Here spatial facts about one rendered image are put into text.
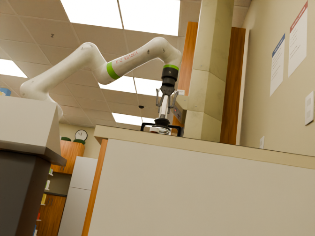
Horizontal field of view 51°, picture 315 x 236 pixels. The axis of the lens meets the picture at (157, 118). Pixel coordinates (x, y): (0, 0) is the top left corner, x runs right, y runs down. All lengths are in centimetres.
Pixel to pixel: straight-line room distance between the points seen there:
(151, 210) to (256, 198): 31
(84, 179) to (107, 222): 618
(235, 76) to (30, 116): 162
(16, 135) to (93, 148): 624
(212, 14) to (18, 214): 180
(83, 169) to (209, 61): 528
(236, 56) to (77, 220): 522
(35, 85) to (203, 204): 128
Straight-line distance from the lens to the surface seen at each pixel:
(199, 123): 215
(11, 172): 179
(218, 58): 242
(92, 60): 204
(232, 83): 270
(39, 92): 199
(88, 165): 721
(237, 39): 290
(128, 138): 105
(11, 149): 175
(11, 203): 177
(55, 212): 741
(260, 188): 105
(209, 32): 245
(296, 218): 108
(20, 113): 182
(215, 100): 230
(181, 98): 220
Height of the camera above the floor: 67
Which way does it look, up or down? 18 degrees up
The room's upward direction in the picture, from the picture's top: 10 degrees clockwise
